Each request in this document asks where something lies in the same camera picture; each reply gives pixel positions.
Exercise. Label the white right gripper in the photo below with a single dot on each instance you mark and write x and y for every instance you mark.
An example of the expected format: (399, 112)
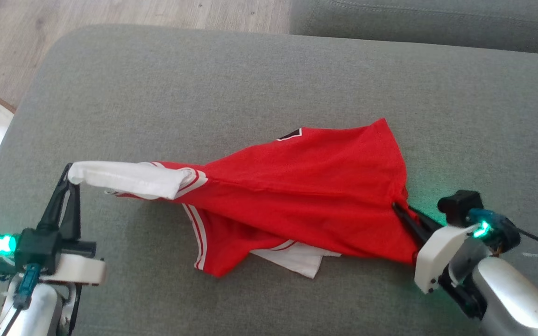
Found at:
(442, 256)

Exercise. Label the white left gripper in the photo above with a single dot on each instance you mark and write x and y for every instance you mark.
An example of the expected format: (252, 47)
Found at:
(77, 270)

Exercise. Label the red white basketball jersey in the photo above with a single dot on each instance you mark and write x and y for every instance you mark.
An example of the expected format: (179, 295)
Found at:
(297, 186)

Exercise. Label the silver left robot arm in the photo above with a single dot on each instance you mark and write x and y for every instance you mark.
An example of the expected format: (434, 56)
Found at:
(40, 310)

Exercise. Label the large grey sofa seat cushion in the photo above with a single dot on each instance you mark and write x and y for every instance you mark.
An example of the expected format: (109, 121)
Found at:
(250, 93)

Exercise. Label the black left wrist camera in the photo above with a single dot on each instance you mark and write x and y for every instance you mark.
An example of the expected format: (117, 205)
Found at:
(38, 247)

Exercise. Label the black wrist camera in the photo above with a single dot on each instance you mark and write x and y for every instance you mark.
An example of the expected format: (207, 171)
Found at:
(458, 205)
(38, 247)

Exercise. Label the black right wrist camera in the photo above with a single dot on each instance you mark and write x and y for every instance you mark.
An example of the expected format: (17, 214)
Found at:
(458, 205)

